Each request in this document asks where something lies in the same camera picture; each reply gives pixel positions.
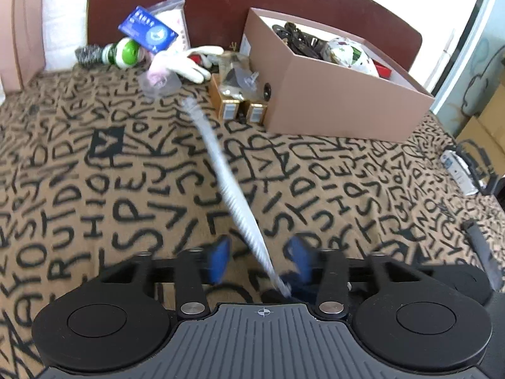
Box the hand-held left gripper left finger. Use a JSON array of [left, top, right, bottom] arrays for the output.
[[98, 237, 233, 320]]

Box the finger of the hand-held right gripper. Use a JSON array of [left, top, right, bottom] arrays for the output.
[[462, 218, 501, 288]]

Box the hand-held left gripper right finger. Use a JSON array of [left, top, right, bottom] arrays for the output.
[[286, 237, 425, 320]]

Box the brown cardboard box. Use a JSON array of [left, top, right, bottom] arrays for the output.
[[239, 7, 435, 143]]

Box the floral cloth pouch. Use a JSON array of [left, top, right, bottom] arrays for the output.
[[321, 36, 380, 78]]

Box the letter-print desktop cloth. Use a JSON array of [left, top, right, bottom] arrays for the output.
[[0, 61, 505, 379]]

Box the brown cardboard carton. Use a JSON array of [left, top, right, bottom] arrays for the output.
[[455, 100, 505, 156]]

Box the small gold box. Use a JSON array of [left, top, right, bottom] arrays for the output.
[[208, 74, 242, 124], [241, 100, 270, 125]]

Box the clear plastic wrapper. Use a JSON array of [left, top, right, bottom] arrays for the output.
[[137, 72, 183, 100]]

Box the clear bag of dark parts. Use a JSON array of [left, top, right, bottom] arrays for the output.
[[218, 53, 270, 102]]

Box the white glove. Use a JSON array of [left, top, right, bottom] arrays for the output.
[[173, 45, 225, 84]]

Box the pink cloth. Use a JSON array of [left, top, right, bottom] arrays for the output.
[[147, 52, 176, 84]]

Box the green and white bottle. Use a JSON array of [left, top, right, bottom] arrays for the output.
[[101, 37, 143, 70]]

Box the blue packet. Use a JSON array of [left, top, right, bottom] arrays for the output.
[[117, 5, 179, 54]]

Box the grey scouring pad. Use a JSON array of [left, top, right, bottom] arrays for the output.
[[74, 44, 105, 69]]

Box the clear plastic packet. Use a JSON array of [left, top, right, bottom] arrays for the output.
[[148, 0, 193, 51]]

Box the silver device with black frame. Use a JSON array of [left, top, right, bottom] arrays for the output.
[[439, 138, 505, 198]]

